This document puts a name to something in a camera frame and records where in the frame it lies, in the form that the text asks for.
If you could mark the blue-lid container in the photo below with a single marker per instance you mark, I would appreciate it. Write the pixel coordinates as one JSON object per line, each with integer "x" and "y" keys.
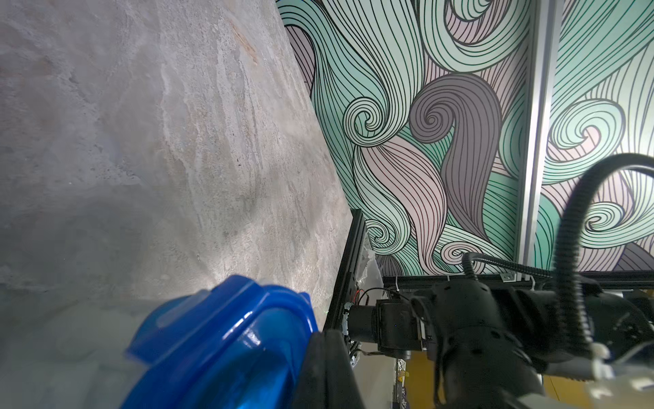
{"x": 238, "y": 345}

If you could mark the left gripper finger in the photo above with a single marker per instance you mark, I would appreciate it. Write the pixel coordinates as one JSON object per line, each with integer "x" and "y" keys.
{"x": 326, "y": 379}

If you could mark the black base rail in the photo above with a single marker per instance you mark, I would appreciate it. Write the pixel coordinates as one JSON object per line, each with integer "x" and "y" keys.
{"x": 353, "y": 263}

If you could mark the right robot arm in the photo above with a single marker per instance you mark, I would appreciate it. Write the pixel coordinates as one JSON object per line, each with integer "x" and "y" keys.
{"x": 604, "y": 331}

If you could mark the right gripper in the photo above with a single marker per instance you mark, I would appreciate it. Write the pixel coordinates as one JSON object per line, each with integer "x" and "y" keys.
{"x": 491, "y": 341}

